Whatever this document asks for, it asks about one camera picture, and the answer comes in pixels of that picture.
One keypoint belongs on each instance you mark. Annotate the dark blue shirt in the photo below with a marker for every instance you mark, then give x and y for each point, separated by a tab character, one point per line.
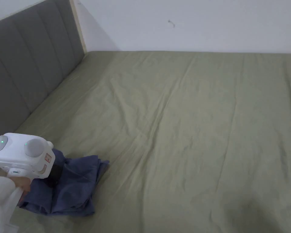
70	187

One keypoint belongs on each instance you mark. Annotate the bed with pale green sheet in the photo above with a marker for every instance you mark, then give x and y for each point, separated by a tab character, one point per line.
174	136

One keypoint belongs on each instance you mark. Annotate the person's left hand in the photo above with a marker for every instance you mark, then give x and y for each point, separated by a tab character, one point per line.
23	184

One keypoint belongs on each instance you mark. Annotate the grey padded headboard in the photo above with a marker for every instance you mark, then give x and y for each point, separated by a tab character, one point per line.
26	63

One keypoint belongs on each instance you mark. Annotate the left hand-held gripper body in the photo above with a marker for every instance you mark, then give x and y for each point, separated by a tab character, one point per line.
19	155

